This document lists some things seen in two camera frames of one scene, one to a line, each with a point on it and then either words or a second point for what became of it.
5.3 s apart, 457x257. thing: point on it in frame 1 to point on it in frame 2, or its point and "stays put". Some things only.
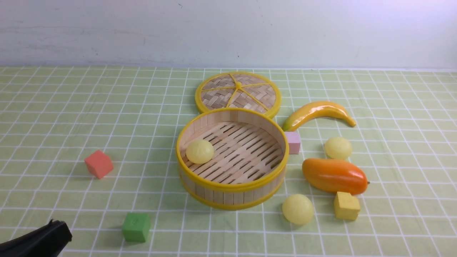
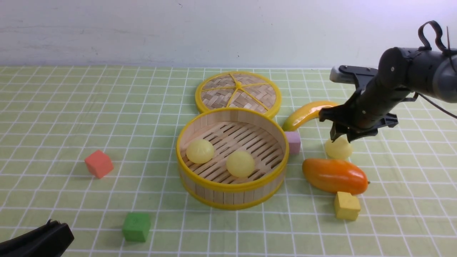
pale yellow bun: [338, 148] stays put
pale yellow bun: [297, 209] to [240, 164]
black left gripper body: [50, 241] stays put
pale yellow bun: [199, 151] stays put
